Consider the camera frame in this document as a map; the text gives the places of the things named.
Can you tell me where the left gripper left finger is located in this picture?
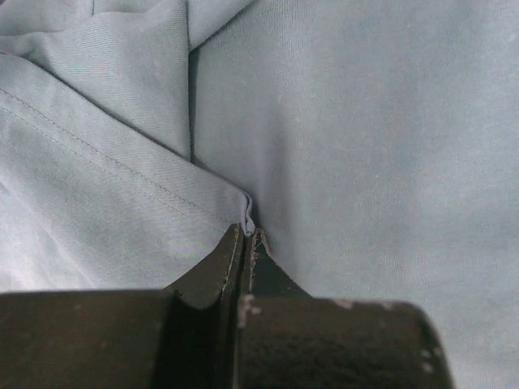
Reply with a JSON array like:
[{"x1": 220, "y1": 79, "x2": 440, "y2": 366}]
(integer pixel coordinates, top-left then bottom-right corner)
[{"x1": 1, "y1": 224, "x2": 246, "y2": 388}]

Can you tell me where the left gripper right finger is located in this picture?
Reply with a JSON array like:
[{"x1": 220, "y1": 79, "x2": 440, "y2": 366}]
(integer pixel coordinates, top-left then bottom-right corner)
[{"x1": 238, "y1": 229, "x2": 454, "y2": 389}]

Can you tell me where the grey-blue t-shirt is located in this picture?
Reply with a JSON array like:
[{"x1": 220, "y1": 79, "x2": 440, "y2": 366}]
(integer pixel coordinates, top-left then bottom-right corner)
[{"x1": 1, "y1": 1, "x2": 518, "y2": 388}]

